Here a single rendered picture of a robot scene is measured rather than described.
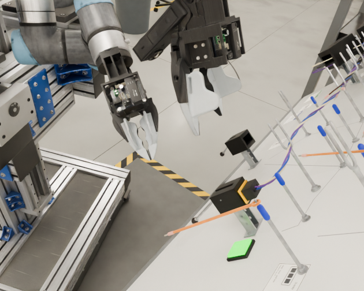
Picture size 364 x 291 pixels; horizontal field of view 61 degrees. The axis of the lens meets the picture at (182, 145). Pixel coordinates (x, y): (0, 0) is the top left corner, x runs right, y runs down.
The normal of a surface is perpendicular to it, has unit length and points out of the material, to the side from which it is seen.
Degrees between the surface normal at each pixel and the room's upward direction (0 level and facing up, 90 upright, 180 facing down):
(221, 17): 82
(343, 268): 52
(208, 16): 82
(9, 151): 90
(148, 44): 79
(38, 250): 0
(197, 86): 67
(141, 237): 0
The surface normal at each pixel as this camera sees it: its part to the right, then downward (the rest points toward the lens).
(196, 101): -0.54, 0.14
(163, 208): 0.09, -0.75
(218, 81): -0.35, 0.66
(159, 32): -0.50, 0.37
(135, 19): 0.22, 0.71
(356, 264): -0.57, -0.82
